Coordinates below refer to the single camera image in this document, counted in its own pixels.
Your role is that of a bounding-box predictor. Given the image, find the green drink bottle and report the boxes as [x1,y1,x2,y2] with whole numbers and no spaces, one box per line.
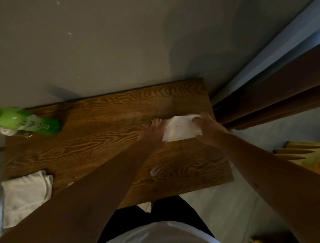
[0,107,62,137]

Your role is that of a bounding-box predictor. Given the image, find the white wiping cloth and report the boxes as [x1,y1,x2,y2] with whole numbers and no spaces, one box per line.
[1,170,54,229]

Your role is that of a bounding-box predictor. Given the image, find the person's left hand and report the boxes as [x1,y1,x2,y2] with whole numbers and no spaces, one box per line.
[137,118,168,151]

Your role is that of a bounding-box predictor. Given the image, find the white-capped glass shaker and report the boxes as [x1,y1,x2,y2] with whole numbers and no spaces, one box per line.
[0,126,33,138]

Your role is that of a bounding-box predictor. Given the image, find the clear-wrapped white tissue pack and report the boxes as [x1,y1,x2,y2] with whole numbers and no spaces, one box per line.
[162,114,203,143]

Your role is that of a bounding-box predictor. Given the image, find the person's right forearm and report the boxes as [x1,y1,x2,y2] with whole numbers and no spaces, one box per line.
[217,133,320,243]

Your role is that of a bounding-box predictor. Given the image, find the black shorts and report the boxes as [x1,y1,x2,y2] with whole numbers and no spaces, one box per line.
[97,195,215,243]

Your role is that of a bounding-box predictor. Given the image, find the person's left forearm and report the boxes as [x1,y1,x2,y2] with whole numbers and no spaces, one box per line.
[0,143,160,243]

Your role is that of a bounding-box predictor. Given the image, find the white shirt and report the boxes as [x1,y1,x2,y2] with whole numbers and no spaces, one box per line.
[106,221,220,243]

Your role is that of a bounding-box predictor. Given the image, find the person's right hand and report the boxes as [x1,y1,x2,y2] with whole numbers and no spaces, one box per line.
[192,112,230,148]

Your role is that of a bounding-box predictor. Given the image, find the brown curtain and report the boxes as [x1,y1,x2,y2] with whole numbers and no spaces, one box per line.
[212,45,320,131]

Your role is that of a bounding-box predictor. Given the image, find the yellow pleated fabric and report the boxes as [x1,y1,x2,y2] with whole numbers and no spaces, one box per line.
[273,141,320,173]

